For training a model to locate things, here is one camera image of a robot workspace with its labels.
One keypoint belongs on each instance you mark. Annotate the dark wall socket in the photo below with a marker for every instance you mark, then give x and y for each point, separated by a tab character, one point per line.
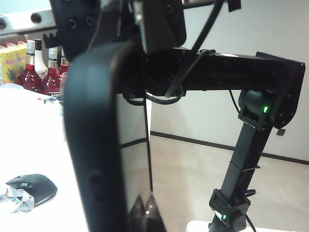
281	132

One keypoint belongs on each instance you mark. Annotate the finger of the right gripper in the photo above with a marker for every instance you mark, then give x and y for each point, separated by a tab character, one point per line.
166	24
77	21

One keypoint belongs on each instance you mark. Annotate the black computer mouse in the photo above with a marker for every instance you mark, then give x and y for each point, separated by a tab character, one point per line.
41	191

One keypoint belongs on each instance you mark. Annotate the black smartphone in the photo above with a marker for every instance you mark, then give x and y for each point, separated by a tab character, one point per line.
91	120

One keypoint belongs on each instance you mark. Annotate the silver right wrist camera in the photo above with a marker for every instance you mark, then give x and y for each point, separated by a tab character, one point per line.
24	20

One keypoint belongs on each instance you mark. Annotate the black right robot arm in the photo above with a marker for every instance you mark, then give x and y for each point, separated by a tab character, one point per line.
241	70

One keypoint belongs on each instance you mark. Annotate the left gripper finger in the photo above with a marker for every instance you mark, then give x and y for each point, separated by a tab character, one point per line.
154	217

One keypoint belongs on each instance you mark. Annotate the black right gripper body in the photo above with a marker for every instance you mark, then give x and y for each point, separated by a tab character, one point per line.
159	72

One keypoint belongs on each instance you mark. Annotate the white liquor bottle black cap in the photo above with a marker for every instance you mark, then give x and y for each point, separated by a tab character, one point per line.
39	65

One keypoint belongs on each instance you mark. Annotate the yellow juice carton pack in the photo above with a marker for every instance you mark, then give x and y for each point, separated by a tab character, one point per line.
9	65

